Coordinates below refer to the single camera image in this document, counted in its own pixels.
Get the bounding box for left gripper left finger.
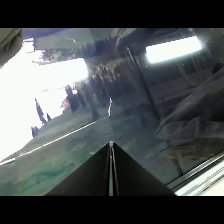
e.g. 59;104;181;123
44;141;111;197

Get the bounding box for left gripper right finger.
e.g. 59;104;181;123
111;142;176;197

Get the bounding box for grey long-sleeved shirt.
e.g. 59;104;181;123
154;67;224;168

